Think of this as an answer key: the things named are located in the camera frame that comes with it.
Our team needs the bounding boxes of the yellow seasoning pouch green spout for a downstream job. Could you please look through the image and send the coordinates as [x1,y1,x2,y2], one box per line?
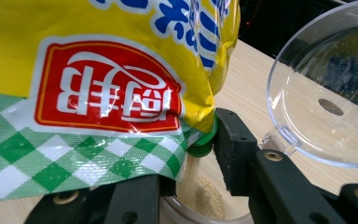
[0,0,241,203]

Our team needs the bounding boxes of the clear plastic jar with lid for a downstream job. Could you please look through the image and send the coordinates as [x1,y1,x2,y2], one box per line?
[159,0,358,224]

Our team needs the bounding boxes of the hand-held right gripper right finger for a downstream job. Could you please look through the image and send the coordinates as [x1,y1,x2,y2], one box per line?
[213,107,346,224]

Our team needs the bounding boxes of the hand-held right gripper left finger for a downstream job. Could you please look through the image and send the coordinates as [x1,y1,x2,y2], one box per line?
[103,174,176,224]

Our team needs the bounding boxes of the beige seasoning granules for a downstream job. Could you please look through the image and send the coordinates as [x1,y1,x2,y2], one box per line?
[175,155,227,220]

